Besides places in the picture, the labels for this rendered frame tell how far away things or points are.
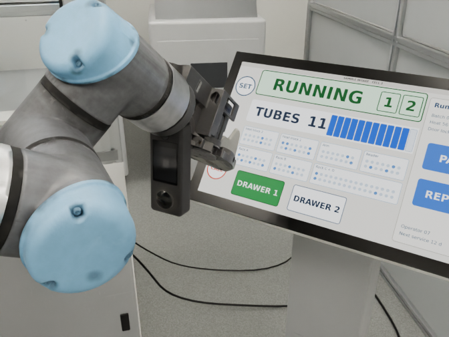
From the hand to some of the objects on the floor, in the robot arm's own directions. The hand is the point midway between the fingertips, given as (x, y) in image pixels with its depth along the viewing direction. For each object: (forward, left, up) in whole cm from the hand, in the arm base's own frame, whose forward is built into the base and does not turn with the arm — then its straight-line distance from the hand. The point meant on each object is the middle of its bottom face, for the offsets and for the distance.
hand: (224, 168), depth 70 cm
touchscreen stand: (-3, -24, -110) cm, 112 cm away
